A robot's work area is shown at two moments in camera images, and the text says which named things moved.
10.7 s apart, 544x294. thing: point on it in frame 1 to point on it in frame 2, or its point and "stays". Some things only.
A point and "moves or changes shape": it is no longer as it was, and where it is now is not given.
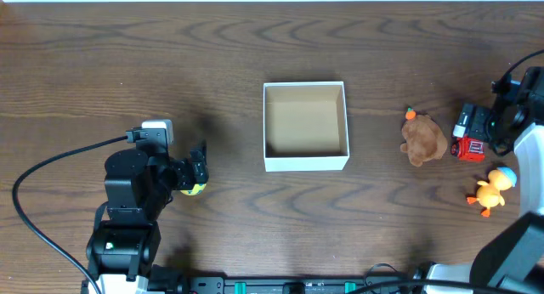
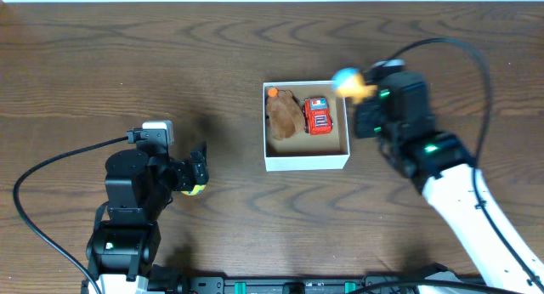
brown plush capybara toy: x=424 y=140 moves or changes shape
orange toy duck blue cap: x=489 y=195 to x=349 y=82
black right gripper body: x=485 y=124 to x=371 y=123
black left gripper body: x=197 y=169 stays
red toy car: x=468 y=149 moves or changes shape
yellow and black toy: x=197 y=189 stays
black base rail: x=305 y=285 stays
